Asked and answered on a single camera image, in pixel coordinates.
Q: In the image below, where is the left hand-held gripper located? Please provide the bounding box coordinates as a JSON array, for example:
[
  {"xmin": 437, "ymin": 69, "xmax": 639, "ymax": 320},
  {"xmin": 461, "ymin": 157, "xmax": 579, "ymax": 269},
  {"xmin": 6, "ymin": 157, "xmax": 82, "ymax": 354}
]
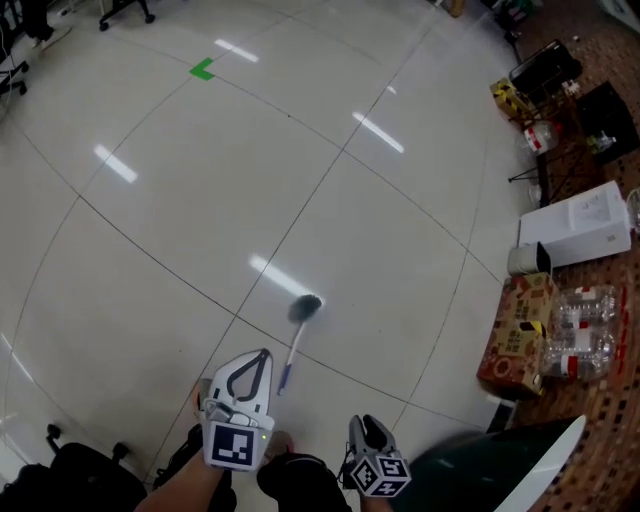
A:
[{"xmin": 198, "ymin": 348, "xmax": 277, "ymax": 474}]

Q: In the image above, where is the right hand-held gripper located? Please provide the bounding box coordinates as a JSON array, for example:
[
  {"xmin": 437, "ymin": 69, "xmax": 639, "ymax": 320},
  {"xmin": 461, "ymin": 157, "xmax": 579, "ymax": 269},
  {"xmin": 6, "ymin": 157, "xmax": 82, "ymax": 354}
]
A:
[{"xmin": 341, "ymin": 413, "xmax": 413, "ymax": 499}]

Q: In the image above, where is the white and green bathtub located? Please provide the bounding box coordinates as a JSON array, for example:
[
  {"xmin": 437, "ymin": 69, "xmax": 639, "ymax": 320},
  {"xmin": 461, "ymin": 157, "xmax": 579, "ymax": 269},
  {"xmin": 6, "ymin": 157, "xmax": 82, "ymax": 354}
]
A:
[{"xmin": 393, "ymin": 414, "xmax": 588, "ymax": 512}]

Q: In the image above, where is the grey brush with white handle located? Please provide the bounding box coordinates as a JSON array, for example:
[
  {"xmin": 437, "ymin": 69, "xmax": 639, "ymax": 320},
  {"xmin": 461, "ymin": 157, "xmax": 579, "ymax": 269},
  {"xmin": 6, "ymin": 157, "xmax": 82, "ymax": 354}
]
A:
[{"xmin": 275, "ymin": 293, "xmax": 325, "ymax": 398}]

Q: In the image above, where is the person's left forearm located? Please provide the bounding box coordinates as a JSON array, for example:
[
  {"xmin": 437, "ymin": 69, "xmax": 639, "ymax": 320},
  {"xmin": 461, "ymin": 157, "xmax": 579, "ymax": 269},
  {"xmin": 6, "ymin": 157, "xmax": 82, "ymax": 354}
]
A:
[{"xmin": 133, "ymin": 448, "xmax": 227, "ymax": 512}]

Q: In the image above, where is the person's left shoe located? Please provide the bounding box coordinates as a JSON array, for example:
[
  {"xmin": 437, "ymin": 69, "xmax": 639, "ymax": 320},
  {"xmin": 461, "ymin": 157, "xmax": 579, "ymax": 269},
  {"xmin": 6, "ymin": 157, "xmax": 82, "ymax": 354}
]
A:
[{"xmin": 191, "ymin": 377, "xmax": 214, "ymax": 417}]

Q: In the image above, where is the person's shoe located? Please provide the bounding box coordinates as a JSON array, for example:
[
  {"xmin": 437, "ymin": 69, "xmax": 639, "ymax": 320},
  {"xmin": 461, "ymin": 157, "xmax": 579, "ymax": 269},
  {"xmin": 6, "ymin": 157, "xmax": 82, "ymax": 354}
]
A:
[
  {"xmin": 264, "ymin": 430, "xmax": 297, "ymax": 462},
  {"xmin": 191, "ymin": 377, "xmax": 214, "ymax": 417}
]

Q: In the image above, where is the person's right shoe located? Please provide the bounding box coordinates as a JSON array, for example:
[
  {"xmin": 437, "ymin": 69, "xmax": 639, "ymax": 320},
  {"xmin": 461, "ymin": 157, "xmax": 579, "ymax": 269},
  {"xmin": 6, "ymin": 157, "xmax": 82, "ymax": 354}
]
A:
[{"xmin": 264, "ymin": 430, "xmax": 297, "ymax": 462}]

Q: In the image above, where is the printed brown cardboard box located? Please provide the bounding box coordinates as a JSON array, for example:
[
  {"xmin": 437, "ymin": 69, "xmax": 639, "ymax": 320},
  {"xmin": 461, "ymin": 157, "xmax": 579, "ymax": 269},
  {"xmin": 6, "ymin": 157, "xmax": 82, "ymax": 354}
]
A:
[{"xmin": 475, "ymin": 271, "xmax": 559, "ymax": 399}]

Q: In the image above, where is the black office chair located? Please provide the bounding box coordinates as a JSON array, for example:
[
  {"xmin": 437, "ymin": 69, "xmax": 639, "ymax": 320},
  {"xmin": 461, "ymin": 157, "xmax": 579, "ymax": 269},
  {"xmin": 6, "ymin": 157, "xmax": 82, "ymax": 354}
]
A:
[
  {"xmin": 0, "ymin": 423, "xmax": 149, "ymax": 512},
  {"xmin": 98, "ymin": 0, "xmax": 157, "ymax": 33},
  {"xmin": 0, "ymin": 58, "xmax": 29, "ymax": 99}
]

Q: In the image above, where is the clear plastic water jug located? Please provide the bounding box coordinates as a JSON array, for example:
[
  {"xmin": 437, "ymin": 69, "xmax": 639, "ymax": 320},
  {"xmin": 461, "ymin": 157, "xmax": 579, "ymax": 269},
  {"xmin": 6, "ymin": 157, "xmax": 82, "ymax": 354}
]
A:
[
  {"xmin": 521, "ymin": 119, "xmax": 567, "ymax": 154},
  {"xmin": 551, "ymin": 285, "xmax": 618, "ymax": 334},
  {"xmin": 539, "ymin": 324, "xmax": 617, "ymax": 383}
]

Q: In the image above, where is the small white trash bin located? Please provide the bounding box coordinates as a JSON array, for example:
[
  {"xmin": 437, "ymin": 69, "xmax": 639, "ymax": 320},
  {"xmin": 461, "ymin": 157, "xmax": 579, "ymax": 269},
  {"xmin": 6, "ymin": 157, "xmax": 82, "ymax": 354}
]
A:
[{"xmin": 506, "ymin": 240, "xmax": 554, "ymax": 277}]

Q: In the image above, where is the white water dispenser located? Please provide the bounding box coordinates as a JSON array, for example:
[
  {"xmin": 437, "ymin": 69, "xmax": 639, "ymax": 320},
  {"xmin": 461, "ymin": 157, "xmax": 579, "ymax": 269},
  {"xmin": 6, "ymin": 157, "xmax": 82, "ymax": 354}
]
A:
[{"xmin": 516, "ymin": 180, "xmax": 633, "ymax": 269}]

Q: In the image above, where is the dark table with metal legs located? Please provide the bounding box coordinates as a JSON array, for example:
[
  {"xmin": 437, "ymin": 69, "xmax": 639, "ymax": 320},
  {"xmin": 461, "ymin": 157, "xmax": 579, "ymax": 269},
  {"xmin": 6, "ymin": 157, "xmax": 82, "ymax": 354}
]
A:
[{"xmin": 506, "ymin": 89, "xmax": 609, "ymax": 209}]

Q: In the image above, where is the large clear dispenser bottle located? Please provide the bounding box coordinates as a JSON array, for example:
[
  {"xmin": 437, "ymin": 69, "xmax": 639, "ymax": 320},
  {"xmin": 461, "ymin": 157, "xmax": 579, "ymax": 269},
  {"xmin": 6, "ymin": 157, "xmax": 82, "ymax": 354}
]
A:
[{"xmin": 624, "ymin": 188, "xmax": 640, "ymax": 234}]

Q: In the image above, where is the yellow black striped box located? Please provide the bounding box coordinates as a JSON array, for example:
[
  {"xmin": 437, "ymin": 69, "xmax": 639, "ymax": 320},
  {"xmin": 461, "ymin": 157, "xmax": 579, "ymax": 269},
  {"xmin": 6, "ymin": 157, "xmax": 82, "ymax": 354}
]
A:
[{"xmin": 489, "ymin": 78, "xmax": 534, "ymax": 122}]

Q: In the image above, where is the small plastic drink bottle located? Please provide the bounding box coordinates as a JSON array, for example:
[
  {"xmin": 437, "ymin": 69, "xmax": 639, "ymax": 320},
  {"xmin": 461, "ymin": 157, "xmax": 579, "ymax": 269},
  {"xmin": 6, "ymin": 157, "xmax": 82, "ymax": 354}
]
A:
[{"xmin": 586, "ymin": 131, "xmax": 617, "ymax": 154}]

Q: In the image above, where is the black flat screen panel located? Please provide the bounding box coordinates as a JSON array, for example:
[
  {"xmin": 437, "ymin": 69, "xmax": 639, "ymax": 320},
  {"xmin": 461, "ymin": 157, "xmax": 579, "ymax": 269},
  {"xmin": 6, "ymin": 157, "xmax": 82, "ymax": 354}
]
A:
[
  {"xmin": 509, "ymin": 39, "xmax": 584, "ymax": 97},
  {"xmin": 576, "ymin": 81, "xmax": 640, "ymax": 167}
]

